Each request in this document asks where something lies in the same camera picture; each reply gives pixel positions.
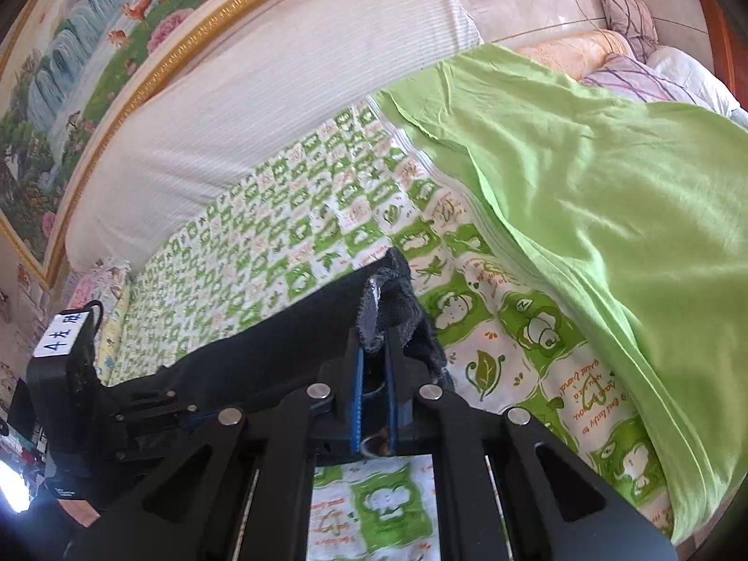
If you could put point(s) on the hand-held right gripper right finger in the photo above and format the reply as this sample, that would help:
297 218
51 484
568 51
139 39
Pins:
392 397

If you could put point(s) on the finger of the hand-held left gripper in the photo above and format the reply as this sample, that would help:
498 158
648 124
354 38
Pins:
149 400
163 423

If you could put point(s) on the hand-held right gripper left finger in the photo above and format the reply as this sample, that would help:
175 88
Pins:
357 397

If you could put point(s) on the black pants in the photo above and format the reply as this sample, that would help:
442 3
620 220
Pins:
280 339

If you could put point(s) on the floral printed pillow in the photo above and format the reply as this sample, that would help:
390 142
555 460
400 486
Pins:
111 304

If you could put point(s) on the green white printed bed sheet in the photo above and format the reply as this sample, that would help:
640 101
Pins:
350 216

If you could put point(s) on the light green blanket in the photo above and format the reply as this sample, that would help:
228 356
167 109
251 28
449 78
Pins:
584 198

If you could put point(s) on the white striped padded headboard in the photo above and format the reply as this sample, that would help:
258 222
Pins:
263 87

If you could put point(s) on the gold framed landscape painting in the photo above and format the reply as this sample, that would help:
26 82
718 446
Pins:
87 52

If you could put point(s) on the orange pillow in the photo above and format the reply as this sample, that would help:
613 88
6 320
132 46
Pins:
575 52

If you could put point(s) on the purple lined pillow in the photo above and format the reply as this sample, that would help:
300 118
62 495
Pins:
631 23
634 79

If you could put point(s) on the white pillow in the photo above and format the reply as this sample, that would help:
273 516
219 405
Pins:
695 79

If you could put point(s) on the red wooden bed frame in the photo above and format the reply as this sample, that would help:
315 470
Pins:
717 41

